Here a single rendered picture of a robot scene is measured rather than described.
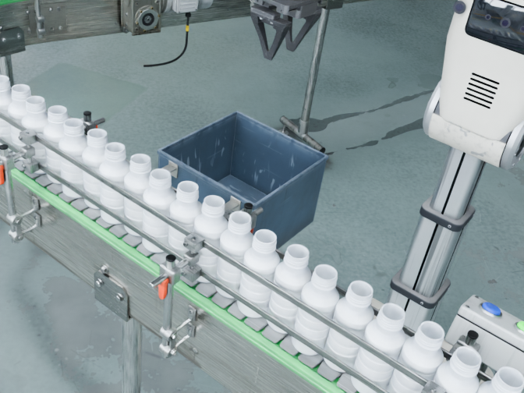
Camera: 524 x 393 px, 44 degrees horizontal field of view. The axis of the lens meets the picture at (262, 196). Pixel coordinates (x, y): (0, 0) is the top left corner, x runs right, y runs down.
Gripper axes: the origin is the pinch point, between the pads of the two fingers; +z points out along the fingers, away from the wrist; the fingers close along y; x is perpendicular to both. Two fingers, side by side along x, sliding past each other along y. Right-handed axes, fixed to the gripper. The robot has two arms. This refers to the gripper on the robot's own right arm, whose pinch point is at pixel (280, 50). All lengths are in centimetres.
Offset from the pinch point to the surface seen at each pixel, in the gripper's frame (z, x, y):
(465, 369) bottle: 25, 48, 15
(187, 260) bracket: 33.5, 0.9, 19.0
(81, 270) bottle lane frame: 56, -29, 17
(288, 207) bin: 54, -10, -33
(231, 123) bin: 48, -41, -46
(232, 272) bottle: 34.6, 7.4, 14.5
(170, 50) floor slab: 134, -226, -220
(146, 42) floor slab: 134, -245, -216
